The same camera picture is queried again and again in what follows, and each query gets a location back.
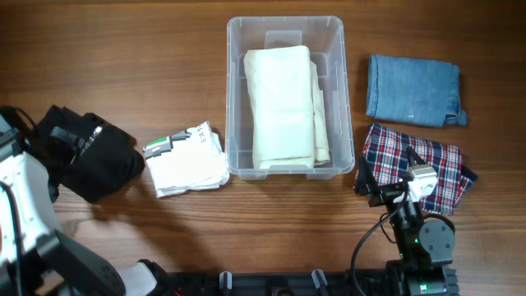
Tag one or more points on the blue folded jeans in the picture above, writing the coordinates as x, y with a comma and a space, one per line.
417, 91

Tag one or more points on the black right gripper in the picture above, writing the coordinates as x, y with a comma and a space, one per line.
367, 182

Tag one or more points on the cream cloth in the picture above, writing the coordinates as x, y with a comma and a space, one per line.
287, 105

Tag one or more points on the clear plastic storage bin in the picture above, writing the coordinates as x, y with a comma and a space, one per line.
324, 36

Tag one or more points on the white printed folded shirt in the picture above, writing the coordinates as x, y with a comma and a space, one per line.
192, 159

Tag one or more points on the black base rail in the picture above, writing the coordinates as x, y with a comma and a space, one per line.
369, 282

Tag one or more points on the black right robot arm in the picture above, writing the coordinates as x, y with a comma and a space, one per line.
425, 242

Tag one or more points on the black garment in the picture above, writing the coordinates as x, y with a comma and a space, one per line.
87, 154

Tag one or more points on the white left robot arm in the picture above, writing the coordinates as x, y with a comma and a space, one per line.
32, 241

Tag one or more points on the red blue plaid shirt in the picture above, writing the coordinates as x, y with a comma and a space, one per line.
385, 151

